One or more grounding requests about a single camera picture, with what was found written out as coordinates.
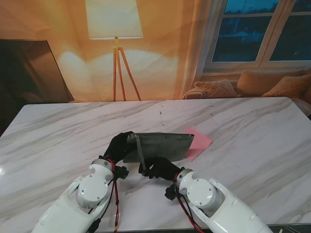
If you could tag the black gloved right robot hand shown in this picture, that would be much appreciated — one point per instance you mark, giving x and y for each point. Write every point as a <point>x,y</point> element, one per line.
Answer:
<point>162,168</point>

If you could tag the cream knitted cushion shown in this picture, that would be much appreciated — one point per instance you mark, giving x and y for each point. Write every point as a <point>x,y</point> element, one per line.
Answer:
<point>216,88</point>

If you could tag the beige sofa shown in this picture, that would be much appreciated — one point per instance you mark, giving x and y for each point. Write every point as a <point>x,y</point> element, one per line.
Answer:
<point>305,104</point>

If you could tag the sheer cream curtain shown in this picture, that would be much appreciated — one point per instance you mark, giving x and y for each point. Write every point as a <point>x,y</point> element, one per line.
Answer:
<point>194,48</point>

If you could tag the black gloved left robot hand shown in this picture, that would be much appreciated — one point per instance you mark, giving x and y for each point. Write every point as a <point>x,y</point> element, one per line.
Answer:
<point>116,148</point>

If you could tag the dark flat screen panel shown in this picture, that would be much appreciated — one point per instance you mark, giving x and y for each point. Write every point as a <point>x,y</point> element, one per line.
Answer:
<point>26,72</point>

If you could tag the orange knitted cushion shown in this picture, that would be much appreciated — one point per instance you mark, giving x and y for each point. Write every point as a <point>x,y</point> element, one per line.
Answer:
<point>289,87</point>

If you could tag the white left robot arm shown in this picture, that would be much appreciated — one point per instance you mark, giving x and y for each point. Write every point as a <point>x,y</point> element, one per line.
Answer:
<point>73,208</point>

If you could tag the white framed window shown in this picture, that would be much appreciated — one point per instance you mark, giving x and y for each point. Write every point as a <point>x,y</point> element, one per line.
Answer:
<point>243,36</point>

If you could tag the floor lamp with tripod legs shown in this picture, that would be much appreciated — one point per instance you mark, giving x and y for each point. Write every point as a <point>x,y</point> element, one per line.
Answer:
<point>114,19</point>

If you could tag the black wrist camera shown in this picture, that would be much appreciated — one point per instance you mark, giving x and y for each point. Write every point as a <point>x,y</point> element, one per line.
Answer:
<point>121,172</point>
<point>171,193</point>

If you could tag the grey felt zip pouch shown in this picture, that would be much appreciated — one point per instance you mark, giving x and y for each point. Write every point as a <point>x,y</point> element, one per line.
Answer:
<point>165,145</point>

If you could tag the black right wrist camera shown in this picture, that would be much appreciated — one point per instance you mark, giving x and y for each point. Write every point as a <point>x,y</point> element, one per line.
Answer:
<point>171,193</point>

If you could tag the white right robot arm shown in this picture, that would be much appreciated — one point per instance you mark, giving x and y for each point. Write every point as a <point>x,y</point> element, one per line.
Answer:
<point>218,206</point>

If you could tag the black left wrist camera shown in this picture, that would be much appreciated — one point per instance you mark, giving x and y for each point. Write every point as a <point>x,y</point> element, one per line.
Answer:
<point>121,172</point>

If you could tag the pink paper document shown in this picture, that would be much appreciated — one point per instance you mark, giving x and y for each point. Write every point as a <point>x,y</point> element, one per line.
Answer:
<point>200,143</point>

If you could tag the beige throw blanket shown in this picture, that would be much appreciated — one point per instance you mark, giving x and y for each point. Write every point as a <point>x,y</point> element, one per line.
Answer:
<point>192,93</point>

